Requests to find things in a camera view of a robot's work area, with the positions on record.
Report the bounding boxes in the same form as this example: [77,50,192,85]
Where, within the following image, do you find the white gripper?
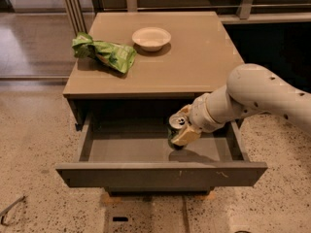
[171,93,225,146]

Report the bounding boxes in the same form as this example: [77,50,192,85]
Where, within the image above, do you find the green soda can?
[168,114,189,150]

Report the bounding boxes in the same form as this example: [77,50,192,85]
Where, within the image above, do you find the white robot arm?
[169,64,311,147]

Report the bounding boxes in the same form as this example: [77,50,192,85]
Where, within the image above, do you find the open grey top drawer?
[56,115,267,193]

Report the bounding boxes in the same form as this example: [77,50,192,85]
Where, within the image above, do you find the grey drawer cabinet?
[62,11,246,197]

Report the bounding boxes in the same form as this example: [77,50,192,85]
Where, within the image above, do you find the white paper bowl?
[132,27,171,51]

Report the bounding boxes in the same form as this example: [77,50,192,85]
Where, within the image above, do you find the green chip bag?
[72,32,137,74]

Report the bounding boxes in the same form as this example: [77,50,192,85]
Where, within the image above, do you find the metal rod on floor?
[0,195,25,225]

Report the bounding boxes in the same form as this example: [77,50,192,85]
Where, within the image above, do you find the metal railing frame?
[64,0,311,32]

